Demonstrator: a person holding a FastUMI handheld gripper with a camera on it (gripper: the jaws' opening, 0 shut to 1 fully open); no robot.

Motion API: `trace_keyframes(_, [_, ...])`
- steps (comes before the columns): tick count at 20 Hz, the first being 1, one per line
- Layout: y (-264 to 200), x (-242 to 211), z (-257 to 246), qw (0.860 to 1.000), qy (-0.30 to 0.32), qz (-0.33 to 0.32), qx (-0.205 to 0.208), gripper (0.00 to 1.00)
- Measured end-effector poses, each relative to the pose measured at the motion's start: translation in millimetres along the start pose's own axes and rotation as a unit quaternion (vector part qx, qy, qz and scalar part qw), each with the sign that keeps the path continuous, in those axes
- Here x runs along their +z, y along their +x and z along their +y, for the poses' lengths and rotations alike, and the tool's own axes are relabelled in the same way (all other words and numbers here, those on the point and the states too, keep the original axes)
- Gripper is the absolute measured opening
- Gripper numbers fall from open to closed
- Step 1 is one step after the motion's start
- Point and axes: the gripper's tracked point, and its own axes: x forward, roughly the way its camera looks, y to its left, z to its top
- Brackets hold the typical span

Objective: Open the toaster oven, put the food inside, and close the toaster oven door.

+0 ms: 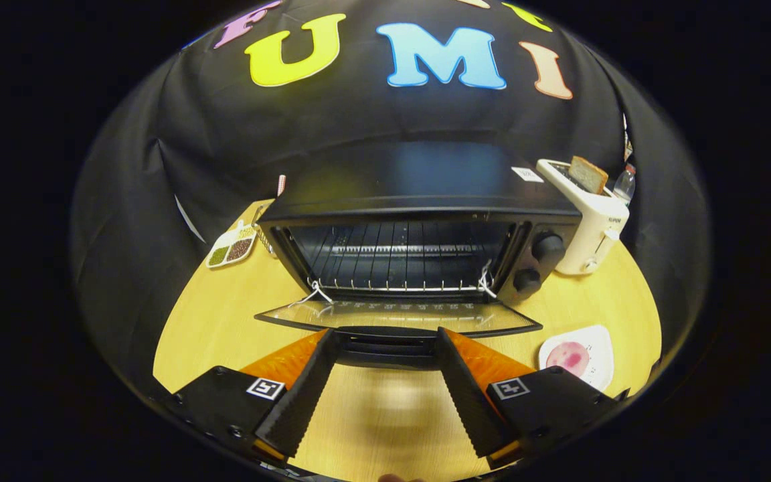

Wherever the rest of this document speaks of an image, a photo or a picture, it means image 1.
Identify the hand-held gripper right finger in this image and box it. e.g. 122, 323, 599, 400
435, 327, 630, 469

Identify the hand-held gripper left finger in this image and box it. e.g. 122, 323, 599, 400
158, 328, 341, 466

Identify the white divided bean dish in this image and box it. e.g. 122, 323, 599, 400
205, 224, 257, 269

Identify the white square plate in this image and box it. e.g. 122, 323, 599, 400
538, 325, 615, 392

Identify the clear plastic water bottle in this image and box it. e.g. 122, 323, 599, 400
613, 163, 637, 205

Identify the black toaster oven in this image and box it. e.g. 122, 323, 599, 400
254, 141, 584, 370

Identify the black backdrop cloth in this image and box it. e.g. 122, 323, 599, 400
71, 0, 711, 396

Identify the white pop-up toaster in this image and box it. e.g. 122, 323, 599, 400
536, 158, 630, 276

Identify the toasted bread slice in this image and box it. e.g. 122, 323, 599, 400
568, 155, 609, 195

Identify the pink ham slice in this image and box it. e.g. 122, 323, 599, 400
546, 341, 590, 377

